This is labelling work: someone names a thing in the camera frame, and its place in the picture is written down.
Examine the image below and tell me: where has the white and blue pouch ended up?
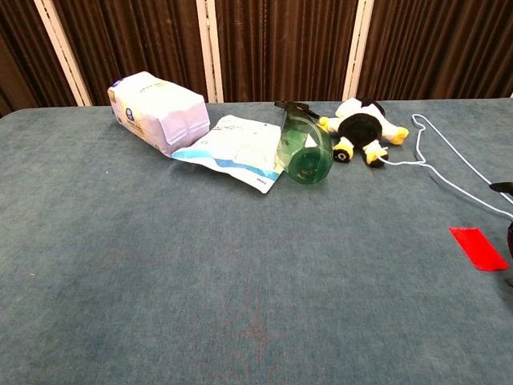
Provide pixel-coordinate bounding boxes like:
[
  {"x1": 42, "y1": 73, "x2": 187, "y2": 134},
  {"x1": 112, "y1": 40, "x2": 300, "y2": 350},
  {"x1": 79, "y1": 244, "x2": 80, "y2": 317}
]
[{"x1": 171, "y1": 114, "x2": 285, "y2": 195}]

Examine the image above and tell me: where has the green plastic spray bottle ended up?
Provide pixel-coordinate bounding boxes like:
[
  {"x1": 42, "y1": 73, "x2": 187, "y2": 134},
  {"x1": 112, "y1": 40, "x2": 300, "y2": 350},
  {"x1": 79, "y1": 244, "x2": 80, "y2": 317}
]
[{"x1": 273, "y1": 99, "x2": 334, "y2": 187}]

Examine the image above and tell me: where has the brown curtain panel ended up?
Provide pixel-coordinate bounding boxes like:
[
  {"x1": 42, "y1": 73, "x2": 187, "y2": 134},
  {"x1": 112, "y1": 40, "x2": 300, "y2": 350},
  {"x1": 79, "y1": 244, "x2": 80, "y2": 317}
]
[
  {"x1": 357, "y1": 0, "x2": 513, "y2": 102},
  {"x1": 0, "y1": 0, "x2": 78, "y2": 118},
  {"x1": 213, "y1": 0, "x2": 360, "y2": 103},
  {"x1": 51, "y1": 0, "x2": 210, "y2": 107}
]

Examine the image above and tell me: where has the white screen frame post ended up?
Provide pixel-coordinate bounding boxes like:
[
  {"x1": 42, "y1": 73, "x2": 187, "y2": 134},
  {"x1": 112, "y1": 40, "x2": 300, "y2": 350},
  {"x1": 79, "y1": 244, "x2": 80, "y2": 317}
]
[
  {"x1": 195, "y1": 0, "x2": 225, "y2": 104},
  {"x1": 342, "y1": 0, "x2": 376, "y2": 102},
  {"x1": 33, "y1": 0, "x2": 94, "y2": 107}
]

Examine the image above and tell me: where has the red card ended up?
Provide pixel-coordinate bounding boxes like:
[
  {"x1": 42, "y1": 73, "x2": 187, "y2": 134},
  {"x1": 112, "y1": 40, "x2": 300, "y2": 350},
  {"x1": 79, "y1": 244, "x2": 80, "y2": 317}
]
[{"x1": 448, "y1": 226, "x2": 511, "y2": 274}]

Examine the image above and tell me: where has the black white plush penguin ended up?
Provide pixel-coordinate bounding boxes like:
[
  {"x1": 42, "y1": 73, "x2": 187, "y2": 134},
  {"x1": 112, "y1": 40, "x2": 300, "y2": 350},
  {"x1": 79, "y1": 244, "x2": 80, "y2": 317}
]
[{"x1": 317, "y1": 97, "x2": 410, "y2": 168}]

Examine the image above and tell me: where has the blue table cloth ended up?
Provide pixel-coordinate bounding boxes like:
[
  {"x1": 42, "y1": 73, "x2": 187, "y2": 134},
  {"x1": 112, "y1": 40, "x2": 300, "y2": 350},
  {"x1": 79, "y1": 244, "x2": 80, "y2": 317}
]
[{"x1": 0, "y1": 97, "x2": 513, "y2": 385}]

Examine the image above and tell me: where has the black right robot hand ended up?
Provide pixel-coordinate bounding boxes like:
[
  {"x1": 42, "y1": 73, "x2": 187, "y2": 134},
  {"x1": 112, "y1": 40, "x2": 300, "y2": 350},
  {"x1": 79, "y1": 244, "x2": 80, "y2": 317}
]
[{"x1": 489, "y1": 181, "x2": 513, "y2": 287}]

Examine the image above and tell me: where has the white wire hanger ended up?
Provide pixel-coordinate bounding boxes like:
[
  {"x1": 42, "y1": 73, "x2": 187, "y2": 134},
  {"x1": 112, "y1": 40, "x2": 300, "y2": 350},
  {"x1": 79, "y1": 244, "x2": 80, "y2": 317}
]
[{"x1": 378, "y1": 113, "x2": 513, "y2": 220}]

